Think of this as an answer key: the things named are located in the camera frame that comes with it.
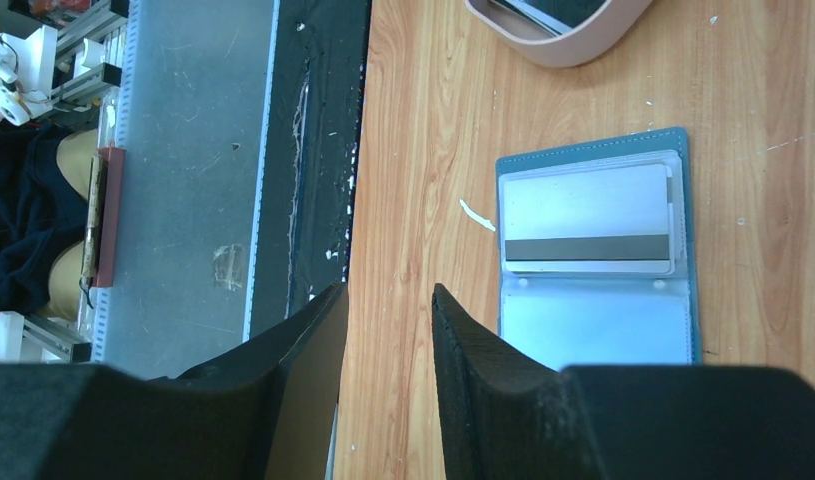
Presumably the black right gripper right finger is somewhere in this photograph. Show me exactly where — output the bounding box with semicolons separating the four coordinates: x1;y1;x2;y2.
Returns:
431;284;815;479

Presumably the teal leather card holder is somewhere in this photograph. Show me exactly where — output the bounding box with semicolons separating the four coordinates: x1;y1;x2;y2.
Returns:
496;127;702;370

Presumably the yellow black credit card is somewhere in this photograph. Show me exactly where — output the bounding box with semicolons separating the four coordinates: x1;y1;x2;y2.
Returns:
493;0;605;36

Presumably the small white paper scrap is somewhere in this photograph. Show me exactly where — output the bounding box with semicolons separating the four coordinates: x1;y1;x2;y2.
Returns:
459;199;496;232

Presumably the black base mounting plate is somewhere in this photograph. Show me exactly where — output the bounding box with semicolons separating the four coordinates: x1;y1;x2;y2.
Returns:
247;1;372;337

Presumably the pink oval card tray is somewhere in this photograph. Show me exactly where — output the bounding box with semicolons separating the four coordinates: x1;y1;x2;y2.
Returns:
465;0;651;68

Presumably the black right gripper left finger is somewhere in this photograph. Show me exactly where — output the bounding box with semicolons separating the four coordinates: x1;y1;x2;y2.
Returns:
0;283;349;479

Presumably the person in dark clothes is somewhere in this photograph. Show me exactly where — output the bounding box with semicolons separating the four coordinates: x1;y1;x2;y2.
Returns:
0;124;98;321

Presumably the white card with magnetic stripe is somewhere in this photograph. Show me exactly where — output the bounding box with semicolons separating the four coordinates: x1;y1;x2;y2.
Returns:
500;163;676;275

